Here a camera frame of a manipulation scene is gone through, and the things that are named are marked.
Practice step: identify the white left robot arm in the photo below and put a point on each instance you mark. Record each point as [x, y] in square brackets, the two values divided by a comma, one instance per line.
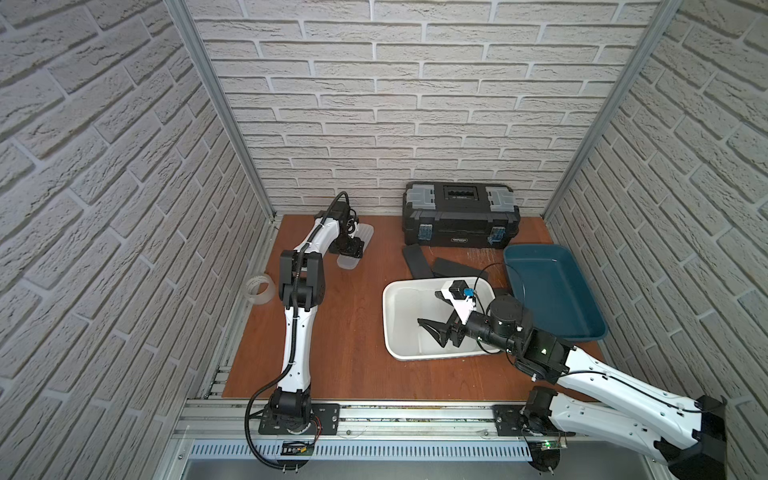
[301, 289]

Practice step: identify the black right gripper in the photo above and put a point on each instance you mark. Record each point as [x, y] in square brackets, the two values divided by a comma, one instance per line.
[441, 330]

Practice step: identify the black plastic toolbox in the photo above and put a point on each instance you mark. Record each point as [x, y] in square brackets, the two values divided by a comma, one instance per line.
[461, 215]

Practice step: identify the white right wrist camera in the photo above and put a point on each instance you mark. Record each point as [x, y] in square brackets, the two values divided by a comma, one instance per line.
[461, 297]

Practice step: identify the teal plastic storage tray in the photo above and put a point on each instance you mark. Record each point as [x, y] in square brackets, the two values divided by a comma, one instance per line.
[548, 281]

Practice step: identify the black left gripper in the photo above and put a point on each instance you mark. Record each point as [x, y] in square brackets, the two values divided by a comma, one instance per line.
[352, 246]

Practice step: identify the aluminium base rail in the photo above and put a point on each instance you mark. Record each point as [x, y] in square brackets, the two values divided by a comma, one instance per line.
[363, 431]

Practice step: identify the ribbed translucent pencil case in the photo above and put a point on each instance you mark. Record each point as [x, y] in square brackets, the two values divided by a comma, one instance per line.
[363, 231]

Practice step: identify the flat black pencil case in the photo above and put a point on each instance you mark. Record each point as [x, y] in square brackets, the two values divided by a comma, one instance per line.
[447, 268]

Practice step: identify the long black pencil case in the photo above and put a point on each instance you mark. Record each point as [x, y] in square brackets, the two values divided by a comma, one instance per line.
[417, 262]

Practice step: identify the white plastic storage box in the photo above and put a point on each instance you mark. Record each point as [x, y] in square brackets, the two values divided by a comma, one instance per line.
[404, 302]

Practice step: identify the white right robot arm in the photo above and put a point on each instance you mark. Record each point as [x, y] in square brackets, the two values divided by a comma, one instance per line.
[579, 394]

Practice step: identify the clear tape roll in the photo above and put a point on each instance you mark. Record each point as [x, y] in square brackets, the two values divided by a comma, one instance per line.
[259, 289]

